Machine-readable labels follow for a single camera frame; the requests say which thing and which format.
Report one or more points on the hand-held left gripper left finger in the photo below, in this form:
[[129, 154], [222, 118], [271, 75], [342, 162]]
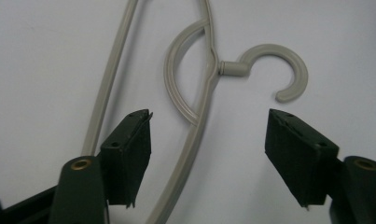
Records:
[[126, 155]]

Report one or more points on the grey plastic clothes hanger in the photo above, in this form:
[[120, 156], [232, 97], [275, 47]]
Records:
[[192, 140]]

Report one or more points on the white table sheet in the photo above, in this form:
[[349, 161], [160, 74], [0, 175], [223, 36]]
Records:
[[331, 46]]

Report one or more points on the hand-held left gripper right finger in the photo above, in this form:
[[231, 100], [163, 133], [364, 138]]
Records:
[[300, 158]]

